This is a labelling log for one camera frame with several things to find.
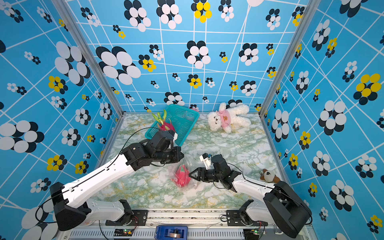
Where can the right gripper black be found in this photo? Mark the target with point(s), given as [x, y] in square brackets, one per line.
[200, 170]

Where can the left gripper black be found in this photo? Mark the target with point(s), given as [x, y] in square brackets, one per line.
[178, 150]

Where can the clear zip-top bag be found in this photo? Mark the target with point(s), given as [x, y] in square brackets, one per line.
[193, 185]

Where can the pink dragon fruit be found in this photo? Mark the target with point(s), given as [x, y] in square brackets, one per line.
[162, 122]
[181, 176]

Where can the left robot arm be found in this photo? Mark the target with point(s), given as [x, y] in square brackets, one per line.
[72, 202]

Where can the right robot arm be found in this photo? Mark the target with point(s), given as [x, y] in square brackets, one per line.
[283, 207]

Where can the teal plastic basket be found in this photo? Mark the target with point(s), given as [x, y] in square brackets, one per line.
[183, 120]

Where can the white teddy bear pink shirt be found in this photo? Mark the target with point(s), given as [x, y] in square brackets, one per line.
[224, 118]

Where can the small brown object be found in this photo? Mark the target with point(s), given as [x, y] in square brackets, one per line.
[269, 177]

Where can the blue tape dispenser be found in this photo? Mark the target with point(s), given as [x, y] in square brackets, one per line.
[171, 233]

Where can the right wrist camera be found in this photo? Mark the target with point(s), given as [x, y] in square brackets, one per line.
[206, 159]

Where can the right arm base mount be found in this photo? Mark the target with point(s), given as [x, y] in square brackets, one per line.
[237, 218]

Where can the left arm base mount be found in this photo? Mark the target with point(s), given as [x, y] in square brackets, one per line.
[136, 218]

